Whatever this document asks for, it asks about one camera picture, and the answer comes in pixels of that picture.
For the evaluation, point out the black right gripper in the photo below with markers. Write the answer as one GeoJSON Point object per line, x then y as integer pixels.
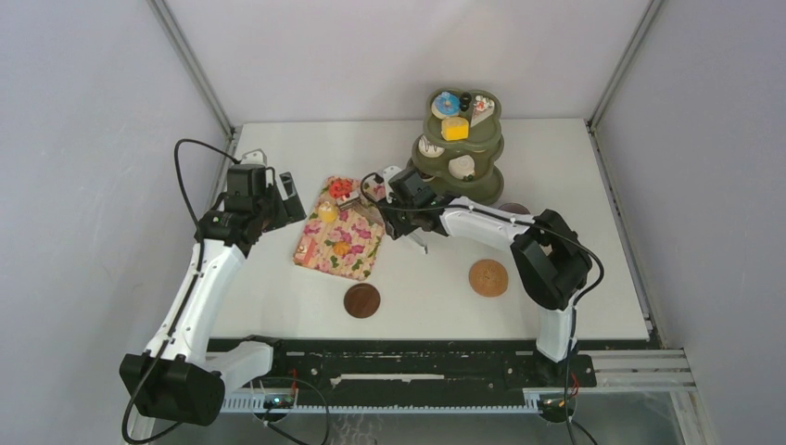
{"type": "Point", "coordinates": [396, 229]}

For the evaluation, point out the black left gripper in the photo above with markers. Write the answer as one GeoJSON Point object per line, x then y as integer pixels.
{"type": "Point", "coordinates": [289, 210]}

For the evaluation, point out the silver metal tongs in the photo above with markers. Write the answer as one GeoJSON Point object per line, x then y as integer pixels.
{"type": "Point", "coordinates": [367, 209]}

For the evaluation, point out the white chocolate-striped donut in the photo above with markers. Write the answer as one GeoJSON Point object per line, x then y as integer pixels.
{"type": "Point", "coordinates": [429, 149]}

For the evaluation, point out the white swirl roll cake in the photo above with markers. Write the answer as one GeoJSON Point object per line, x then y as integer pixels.
{"type": "Point", "coordinates": [462, 168]}

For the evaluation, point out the floral dessert tray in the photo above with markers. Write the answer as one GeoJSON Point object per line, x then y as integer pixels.
{"type": "Point", "coordinates": [347, 247]}

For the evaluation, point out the yellow swirl roll cake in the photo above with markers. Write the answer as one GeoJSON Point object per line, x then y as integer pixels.
{"type": "Point", "coordinates": [454, 128]}

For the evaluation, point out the purple mug black handle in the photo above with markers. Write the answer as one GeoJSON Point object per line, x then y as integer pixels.
{"type": "Point", "coordinates": [515, 208]}

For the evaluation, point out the blue glazed donut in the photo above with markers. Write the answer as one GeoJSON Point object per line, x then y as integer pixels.
{"type": "Point", "coordinates": [445, 105]}

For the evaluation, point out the triangular fruit cake slice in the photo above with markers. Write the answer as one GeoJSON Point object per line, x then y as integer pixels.
{"type": "Point", "coordinates": [483, 108]}

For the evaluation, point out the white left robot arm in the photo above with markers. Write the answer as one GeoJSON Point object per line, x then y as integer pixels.
{"type": "Point", "coordinates": [173, 379]}

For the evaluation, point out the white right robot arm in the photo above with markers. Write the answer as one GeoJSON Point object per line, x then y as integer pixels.
{"type": "Point", "coordinates": [552, 264]}

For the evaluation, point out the yellow cream cake ball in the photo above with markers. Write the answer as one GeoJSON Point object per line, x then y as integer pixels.
{"type": "Point", "coordinates": [327, 211]}

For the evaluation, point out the coral sprinkled donut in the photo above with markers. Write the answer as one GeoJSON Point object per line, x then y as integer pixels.
{"type": "Point", "coordinates": [340, 188]}

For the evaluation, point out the pink layered cake slice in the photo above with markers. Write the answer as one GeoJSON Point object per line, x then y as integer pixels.
{"type": "Point", "coordinates": [303, 252]}

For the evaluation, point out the chocolate cherry cake slice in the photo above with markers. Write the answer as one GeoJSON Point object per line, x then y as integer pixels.
{"type": "Point", "coordinates": [348, 201]}

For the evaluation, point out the green three-tier stand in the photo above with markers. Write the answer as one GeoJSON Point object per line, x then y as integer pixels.
{"type": "Point", "coordinates": [485, 144]}

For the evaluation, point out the woven rattan coaster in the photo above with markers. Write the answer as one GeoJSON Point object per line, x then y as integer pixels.
{"type": "Point", "coordinates": [488, 278]}

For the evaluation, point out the dark wooden coaster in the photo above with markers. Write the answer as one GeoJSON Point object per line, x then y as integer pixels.
{"type": "Point", "coordinates": [362, 301]}

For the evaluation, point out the white slotted cable duct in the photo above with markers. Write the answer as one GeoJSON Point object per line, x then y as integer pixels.
{"type": "Point", "coordinates": [276, 403]}

